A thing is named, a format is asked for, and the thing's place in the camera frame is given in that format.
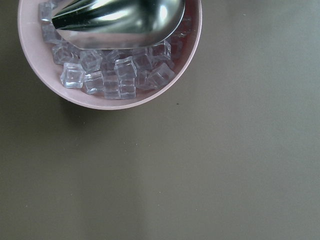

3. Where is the clear ice cube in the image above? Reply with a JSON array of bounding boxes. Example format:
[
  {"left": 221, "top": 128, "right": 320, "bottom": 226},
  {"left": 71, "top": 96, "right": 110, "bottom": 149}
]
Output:
[
  {"left": 83, "top": 71, "right": 104, "bottom": 95},
  {"left": 60, "top": 62, "right": 86, "bottom": 89},
  {"left": 114, "top": 56, "right": 137, "bottom": 80},
  {"left": 146, "top": 63, "right": 175, "bottom": 89}
]

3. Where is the pink bowl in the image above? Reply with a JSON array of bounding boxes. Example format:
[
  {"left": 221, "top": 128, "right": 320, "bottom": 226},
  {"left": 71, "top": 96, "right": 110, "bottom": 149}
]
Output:
[{"left": 17, "top": 0, "right": 203, "bottom": 110}]

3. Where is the metal ice scoop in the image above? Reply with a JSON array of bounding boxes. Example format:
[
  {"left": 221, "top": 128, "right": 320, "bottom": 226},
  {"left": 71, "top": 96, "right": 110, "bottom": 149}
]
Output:
[{"left": 51, "top": 0, "right": 186, "bottom": 50}]

